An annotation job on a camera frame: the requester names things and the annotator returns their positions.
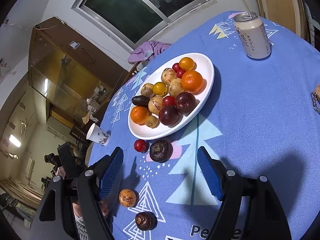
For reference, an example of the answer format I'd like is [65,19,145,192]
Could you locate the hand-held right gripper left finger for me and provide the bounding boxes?
[31,147,124,240]

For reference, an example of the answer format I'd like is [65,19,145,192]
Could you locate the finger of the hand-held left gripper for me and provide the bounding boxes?
[57,142,80,179]

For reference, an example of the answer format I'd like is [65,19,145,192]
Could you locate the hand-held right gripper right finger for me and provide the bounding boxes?
[197,146,292,240]

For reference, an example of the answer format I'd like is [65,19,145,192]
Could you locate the orange-tan striped fruit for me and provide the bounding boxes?
[119,189,139,207]

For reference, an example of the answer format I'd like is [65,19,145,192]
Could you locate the white plate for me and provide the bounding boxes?
[128,52,215,141]

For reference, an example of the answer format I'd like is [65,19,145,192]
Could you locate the orange mandarin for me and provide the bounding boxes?
[130,106,150,125]
[181,70,204,93]

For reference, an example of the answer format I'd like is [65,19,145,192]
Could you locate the small tan speckled fruit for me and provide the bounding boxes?
[145,115,160,128]

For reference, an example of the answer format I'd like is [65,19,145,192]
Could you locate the dark purple plum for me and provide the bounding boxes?
[158,105,181,127]

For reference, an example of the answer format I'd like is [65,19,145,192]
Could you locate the yellow round fruit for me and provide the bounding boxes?
[179,57,195,71]
[153,82,168,96]

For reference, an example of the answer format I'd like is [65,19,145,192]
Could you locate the person's left forearm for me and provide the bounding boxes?
[75,216,88,240]

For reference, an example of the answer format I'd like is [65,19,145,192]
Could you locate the person's left hand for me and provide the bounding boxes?
[72,197,110,218]

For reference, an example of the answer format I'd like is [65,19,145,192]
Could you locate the white paper cup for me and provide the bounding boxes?
[86,123,111,146]

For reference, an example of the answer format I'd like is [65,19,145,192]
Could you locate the striped cloth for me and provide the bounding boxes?
[0,177,43,208]

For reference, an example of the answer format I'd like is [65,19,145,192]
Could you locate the blue printed tablecloth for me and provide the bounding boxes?
[85,10,320,240]

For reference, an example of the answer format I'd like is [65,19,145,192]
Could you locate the wooden glass cabinet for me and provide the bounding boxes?
[27,17,129,124]

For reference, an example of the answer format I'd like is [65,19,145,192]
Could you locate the wooden chair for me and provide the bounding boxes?
[126,61,148,80]

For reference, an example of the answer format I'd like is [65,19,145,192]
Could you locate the purple cloth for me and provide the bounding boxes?
[127,41,172,64]

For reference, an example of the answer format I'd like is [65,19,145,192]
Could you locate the beige beverage can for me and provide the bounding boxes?
[233,12,272,60]

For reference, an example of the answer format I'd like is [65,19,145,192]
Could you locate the sliding glass window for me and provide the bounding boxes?
[72,0,217,52]

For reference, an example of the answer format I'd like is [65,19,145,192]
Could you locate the wooden picture frame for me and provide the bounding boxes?
[252,0,307,37]

